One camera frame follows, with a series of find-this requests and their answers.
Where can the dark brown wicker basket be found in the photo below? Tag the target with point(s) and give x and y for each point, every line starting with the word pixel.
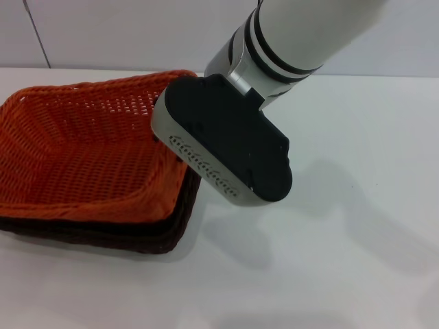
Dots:
pixel 171 236

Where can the orange wicker basket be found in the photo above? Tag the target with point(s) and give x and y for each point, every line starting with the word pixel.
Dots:
pixel 85 147

